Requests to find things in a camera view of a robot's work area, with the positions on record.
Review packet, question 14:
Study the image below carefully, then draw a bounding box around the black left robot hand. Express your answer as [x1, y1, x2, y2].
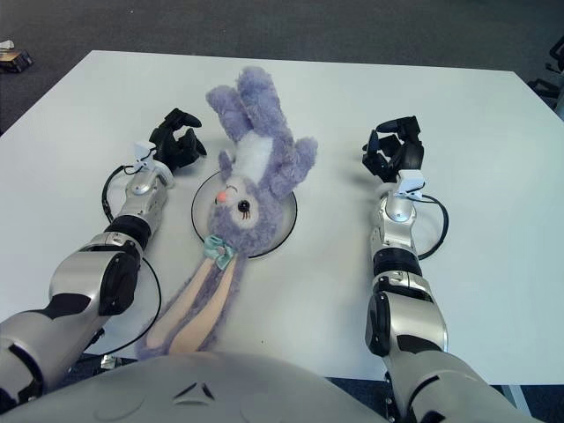
[148, 108, 208, 174]

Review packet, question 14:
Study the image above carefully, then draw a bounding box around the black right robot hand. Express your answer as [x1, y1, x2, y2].
[361, 115, 427, 185]

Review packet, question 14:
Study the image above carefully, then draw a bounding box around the purple plush bunny doll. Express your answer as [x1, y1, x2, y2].
[134, 65, 319, 360]

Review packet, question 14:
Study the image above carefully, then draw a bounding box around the white plate with black rim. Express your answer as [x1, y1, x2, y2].
[191, 169, 299, 260]

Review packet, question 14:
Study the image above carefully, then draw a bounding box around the black and orange box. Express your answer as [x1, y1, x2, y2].
[0, 48, 34, 74]

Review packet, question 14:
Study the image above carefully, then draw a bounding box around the grey robot torso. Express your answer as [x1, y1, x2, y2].
[0, 350, 389, 423]

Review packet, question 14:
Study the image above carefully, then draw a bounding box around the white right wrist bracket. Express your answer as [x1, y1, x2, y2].
[381, 171, 427, 200]

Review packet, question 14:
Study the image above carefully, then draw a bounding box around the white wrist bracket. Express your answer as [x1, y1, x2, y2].
[133, 141, 176, 189]
[381, 171, 427, 200]

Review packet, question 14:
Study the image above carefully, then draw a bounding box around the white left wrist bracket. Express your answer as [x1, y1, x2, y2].
[133, 141, 176, 189]

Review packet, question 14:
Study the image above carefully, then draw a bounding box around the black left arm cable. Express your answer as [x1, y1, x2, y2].
[83, 163, 163, 353]

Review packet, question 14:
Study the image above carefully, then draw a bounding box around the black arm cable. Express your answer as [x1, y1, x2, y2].
[83, 163, 163, 353]
[413, 196, 449, 261]

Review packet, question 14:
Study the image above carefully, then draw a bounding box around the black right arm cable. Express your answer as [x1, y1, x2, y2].
[413, 196, 449, 261]

